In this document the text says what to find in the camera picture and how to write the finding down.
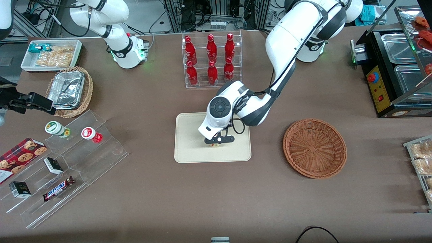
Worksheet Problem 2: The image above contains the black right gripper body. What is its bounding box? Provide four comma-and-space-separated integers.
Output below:
0, 77, 17, 110

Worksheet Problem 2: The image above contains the cream rectangular plastic tray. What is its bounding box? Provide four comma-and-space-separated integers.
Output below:
174, 113, 252, 163

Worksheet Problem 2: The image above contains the light wicker basket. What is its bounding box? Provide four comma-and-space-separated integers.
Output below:
46, 66, 93, 118

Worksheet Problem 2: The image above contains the brown round wicker basket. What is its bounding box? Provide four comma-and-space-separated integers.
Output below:
283, 118, 347, 179

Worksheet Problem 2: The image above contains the green sunflower yogurt cup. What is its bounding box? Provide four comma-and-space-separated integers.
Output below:
45, 121, 71, 138

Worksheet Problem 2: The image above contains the white rectangular snack bin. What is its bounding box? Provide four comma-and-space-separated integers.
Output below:
21, 39, 83, 73

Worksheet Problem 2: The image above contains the clear acrylic bottle rack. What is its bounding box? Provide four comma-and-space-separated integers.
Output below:
182, 30, 243, 89

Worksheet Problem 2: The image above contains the clear bag of crackers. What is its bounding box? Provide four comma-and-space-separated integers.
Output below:
35, 46, 75, 67

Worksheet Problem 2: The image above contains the red cola bottle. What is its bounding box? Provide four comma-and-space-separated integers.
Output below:
184, 35, 197, 65
208, 61, 218, 85
224, 57, 235, 82
207, 34, 217, 63
225, 33, 235, 62
186, 61, 198, 86

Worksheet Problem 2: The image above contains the green snack packet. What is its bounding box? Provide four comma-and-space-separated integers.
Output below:
28, 43, 53, 53

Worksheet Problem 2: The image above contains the red strawberry yogurt cup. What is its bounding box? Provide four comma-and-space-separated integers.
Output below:
81, 127, 103, 143

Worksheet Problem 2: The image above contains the red tartan cookie box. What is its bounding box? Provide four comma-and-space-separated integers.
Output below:
0, 138, 48, 185

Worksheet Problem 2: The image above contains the small black carton box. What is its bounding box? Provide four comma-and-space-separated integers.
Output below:
44, 157, 63, 174
9, 181, 31, 198

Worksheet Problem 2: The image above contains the clear acrylic stepped display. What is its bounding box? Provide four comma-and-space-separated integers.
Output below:
0, 110, 129, 229

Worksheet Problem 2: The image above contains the Snickers chocolate bar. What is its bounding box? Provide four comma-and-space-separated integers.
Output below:
43, 176, 75, 202

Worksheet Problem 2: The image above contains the black food warmer machine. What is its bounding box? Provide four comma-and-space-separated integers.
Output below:
350, 6, 432, 118

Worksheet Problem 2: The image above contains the teal cloth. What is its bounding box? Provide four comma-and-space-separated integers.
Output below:
359, 4, 385, 26

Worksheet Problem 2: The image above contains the stainless steel pan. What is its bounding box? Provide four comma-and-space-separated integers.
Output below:
394, 64, 432, 93
381, 33, 420, 64

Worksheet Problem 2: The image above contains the bagged pastry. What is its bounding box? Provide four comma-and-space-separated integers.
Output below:
412, 158, 432, 175
410, 140, 432, 159

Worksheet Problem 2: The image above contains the black floor cable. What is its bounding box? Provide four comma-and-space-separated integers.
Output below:
295, 226, 340, 243

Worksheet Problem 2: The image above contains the metal wire pastry tray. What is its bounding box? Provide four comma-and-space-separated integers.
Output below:
403, 135, 432, 212

